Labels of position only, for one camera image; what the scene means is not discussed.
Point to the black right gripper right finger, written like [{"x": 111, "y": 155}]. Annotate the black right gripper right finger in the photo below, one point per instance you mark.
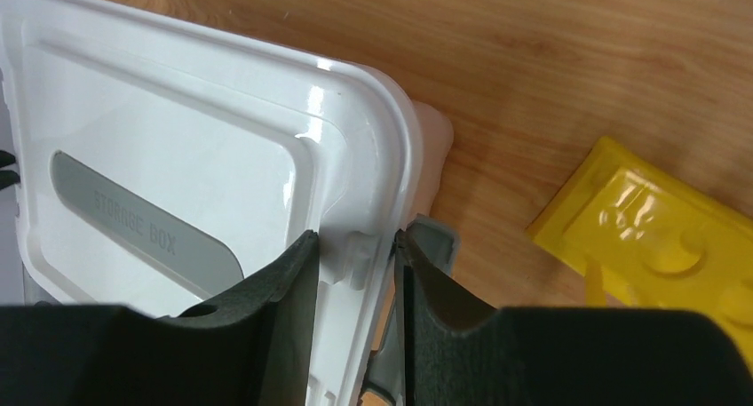
[{"x": 470, "y": 353}]

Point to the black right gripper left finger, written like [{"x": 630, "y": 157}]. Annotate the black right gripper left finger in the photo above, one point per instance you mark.
[{"x": 249, "y": 345}]

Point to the grey bin handle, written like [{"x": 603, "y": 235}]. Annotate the grey bin handle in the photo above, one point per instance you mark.
[{"x": 385, "y": 375}]

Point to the white plastic lid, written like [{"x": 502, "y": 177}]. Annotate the white plastic lid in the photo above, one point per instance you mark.
[{"x": 162, "y": 161}]

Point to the yellow test tube rack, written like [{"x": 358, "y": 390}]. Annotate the yellow test tube rack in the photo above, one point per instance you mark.
[{"x": 647, "y": 239}]

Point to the pink plastic bin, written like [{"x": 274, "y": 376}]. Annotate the pink plastic bin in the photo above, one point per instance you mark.
[{"x": 437, "y": 134}]

